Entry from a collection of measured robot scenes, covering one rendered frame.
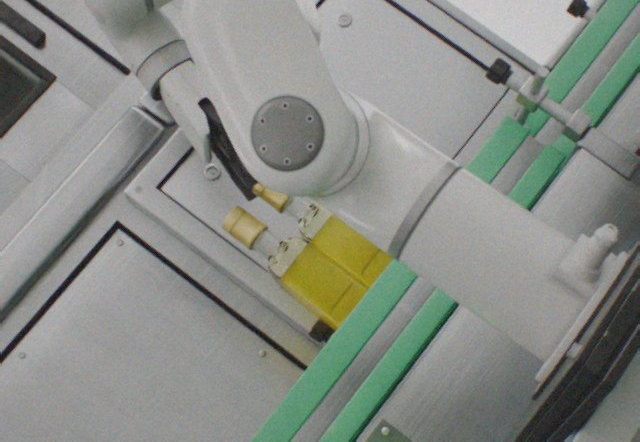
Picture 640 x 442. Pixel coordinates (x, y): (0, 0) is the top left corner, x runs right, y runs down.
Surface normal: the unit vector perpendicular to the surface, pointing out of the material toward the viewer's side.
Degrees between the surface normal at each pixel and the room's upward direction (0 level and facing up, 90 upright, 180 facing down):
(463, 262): 90
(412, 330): 90
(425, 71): 90
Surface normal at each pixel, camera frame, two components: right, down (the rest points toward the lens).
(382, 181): -0.71, -0.39
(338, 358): 0.04, -0.33
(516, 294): -0.36, 0.20
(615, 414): 0.24, -0.56
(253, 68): -0.27, 0.00
